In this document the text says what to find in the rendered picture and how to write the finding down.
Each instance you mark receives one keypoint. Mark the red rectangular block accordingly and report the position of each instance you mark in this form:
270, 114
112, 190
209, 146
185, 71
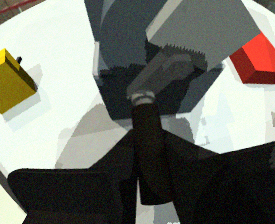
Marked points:
255, 61

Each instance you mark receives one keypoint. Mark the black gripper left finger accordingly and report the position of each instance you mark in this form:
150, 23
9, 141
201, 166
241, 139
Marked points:
109, 187

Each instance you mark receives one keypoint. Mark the black l-shaped bar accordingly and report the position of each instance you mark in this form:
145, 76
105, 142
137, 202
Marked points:
18, 59

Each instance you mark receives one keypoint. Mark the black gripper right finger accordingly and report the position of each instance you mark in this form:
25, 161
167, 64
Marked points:
201, 178

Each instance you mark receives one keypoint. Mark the yellow rectangular block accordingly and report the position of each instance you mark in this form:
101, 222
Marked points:
15, 84

